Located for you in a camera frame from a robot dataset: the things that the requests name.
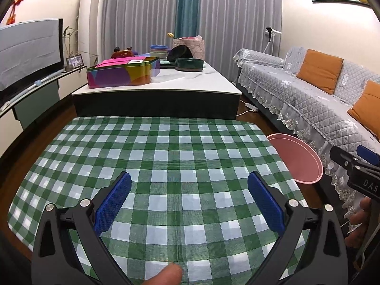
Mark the person's right hand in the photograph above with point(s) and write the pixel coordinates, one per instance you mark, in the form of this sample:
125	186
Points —
357	222

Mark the white rod with blue grip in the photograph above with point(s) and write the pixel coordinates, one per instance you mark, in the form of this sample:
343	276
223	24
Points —
37	82

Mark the photo frame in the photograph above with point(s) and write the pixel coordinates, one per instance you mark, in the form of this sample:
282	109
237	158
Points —
74	61

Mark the white floor lamp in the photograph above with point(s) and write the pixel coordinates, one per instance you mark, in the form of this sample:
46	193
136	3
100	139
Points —
269	32

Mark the standing air conditioner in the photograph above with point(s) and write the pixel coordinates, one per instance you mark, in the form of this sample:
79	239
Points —
92	20

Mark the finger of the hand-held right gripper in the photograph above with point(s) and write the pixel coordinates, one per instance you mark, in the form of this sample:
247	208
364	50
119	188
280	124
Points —
341	158
368	154

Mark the pink paper sheet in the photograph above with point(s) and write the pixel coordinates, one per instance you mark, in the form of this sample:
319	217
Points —
118	61

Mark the teal curtain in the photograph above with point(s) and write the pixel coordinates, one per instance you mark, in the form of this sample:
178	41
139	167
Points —
188	6

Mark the colourful tin box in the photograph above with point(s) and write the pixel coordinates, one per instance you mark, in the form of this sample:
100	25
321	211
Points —
118	75

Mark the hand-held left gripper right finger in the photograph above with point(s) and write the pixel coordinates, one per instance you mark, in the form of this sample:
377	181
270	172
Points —
265	204

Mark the grey quilted sofa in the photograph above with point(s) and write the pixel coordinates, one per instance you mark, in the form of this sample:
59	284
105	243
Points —
282	80

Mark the yellow flower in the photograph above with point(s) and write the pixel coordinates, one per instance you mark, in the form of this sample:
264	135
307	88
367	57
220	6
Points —
170	35

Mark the person's left hand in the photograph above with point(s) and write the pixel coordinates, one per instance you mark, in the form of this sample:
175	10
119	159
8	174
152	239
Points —
164	276

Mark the brown teapot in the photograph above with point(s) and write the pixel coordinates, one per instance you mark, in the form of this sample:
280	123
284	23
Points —
123	54

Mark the television cabinet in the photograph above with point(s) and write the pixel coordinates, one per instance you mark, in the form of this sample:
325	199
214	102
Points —
35	101

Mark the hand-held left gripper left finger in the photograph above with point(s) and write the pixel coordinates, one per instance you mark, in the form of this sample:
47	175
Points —
114	204

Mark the white top coffee table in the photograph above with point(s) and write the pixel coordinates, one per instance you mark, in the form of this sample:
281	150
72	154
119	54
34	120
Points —
193	80

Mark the pink fabric basket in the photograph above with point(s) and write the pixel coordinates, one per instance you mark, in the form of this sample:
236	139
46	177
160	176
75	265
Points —
197	49

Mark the orange cushion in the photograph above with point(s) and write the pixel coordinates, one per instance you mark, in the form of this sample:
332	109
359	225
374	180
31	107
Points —
366	107
320	71

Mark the black hat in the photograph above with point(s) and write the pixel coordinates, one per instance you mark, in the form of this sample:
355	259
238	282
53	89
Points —
179	53

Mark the green checked tablecloth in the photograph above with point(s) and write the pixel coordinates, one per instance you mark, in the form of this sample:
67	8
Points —
178	169

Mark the stack of coloured bowls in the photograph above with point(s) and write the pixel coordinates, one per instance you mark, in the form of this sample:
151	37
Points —
158	50

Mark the potted plant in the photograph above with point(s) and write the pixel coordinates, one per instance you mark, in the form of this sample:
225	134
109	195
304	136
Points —
69	62

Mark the dark green round tin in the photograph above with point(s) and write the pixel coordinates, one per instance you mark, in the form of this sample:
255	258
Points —
190	65

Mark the pink basin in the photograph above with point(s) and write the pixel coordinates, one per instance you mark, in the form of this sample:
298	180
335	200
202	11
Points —
297	160

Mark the covered television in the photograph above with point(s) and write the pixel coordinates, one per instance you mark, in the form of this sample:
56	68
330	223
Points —
29	50

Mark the grey curtain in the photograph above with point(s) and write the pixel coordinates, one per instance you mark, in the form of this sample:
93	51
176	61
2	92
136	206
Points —
237	14
139	12

